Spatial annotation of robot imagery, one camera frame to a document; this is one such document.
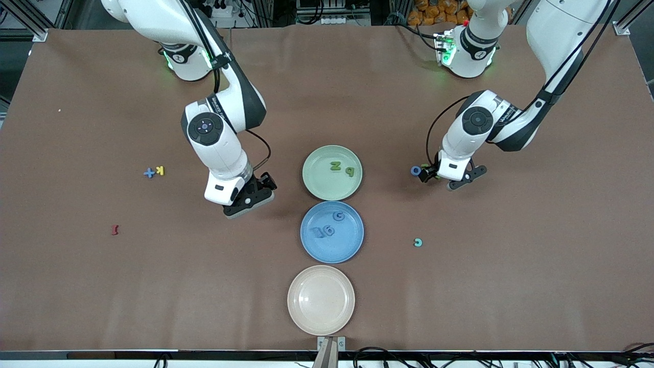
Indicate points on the blue foam capital G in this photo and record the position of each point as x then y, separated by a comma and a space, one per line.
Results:
335, 216

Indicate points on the blue foam lowercase g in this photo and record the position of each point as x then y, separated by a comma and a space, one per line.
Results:
331, 232

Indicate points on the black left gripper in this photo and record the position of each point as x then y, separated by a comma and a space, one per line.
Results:
428, 174

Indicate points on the pile of orange objects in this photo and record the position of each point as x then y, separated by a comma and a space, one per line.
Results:
434, 13

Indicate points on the black equipment behind table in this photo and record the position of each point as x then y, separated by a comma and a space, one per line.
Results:
306, 7

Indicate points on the tan camera post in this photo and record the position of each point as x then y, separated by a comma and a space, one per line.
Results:
327, 358

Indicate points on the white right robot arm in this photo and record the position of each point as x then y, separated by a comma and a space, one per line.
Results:
219, 148

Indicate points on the grey metal mount bracket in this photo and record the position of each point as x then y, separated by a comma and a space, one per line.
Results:
341, 343

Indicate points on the blue foam bar piece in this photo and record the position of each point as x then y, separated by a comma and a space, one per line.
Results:
318, 233

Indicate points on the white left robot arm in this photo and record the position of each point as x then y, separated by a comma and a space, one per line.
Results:
557, 30

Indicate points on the blue foam plus sign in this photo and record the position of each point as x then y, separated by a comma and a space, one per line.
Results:
149, 173

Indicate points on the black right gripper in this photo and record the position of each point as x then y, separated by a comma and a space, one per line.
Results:
264, 183

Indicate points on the blue foam letter O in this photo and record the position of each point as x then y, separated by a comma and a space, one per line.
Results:
412, 170

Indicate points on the beige plate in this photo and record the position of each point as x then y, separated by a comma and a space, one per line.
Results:
321, 300

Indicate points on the white power strip with plugs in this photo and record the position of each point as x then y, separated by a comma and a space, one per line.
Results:
225, 11

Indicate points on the green foam letter N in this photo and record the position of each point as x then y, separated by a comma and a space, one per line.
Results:
335, 165

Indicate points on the pale green plate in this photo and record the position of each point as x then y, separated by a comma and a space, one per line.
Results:
319, 184

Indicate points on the brown table cover sheet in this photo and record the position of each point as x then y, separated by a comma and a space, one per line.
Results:
230, 306

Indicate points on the aluminium frame extrusion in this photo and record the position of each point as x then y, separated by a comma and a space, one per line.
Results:
624, 28
41, 35

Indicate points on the blue plate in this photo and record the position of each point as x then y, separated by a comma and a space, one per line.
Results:
342, 248

